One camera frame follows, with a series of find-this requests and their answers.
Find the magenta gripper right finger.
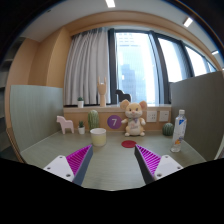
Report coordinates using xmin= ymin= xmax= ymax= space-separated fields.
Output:
xmin=134 ymin=144 xmax=182 ymax=184

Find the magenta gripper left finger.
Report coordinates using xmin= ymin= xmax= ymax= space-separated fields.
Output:
xmin=44 ymin=145 xmax=93 ymax=186

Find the clear plastic water bottle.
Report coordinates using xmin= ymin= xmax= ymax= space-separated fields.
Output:
xmin=171 ymin=109 xmax=187 ymax=152

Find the red round coaster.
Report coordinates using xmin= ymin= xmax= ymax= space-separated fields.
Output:
xmin=121 ymin=140 xmax=136 ymax=148

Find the pale yellow cup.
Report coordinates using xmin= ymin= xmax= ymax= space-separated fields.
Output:
xmin=90 ymin=128 xmax=106 ymax=147

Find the small plant in white pot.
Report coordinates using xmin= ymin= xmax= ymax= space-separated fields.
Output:
xmin=78 ymin=120 xmax=85 ymax=134

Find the round green cactus ornament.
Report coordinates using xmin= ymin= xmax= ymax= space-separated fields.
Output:
xmin=162 ymin=123 xmax=174 ymax=136

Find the pink toy horse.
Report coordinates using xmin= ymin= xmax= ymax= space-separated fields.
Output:
xmin=56 ymin=116 xmax=74 ymax=134

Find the tall green cactus ornament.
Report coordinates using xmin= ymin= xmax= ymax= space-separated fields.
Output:
xmin=88 ymin=110 xmax=99 ymax=130

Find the yellow plush mouse toy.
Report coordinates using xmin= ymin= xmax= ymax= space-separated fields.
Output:
xmin=120 ymin=100 xmax=147 ymax=136

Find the purple number seven sign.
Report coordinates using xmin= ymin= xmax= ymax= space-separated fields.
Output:
xmin=107 ymin=115 xmax=121 ymax=129

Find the small plant on windowsill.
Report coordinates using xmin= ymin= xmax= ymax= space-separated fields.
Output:
xmin=77 ymin=97 xmax=84 ymax=108

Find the left green partition panel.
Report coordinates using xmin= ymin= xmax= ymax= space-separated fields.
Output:
xmin=10 ymin=85 xmax=63 ymax=152

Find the green partition panel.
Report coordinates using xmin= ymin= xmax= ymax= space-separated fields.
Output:
xmin=170 ymin=72 xmax=224 ymax=161
xmin=10 ymin=85 xmax=63 ymax=152

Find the dark animal figurine on sill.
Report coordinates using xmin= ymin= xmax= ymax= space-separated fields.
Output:
xmin=115 ymin=89 xmax=131 ymax=102

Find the right green partition panel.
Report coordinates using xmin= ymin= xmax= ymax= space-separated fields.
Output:
xmin=170 ymin=72 xmax=224 ymax=161

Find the wooden hand sculpture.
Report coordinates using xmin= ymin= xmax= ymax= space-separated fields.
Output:
xmin=97 ymin=81 xmax=107 ymax=107

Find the grey curtain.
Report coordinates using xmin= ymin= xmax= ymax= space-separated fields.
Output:
xmin=64 ymin=28 xmax=110 ymax=106

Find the white wall socket left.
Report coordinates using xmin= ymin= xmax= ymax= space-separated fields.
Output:
xmin=146 ymin=111 xmax=157 ymax=122

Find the white wall socket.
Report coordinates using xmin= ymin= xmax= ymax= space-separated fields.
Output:
xmin=159 ymin=111 xmax=169 ymax=122
xmin=146 ymin=111 xmax=157 ymax=122

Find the white wall socket right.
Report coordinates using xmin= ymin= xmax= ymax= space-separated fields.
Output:
xmin=159 ymin=111 xmax=169 ymax=122

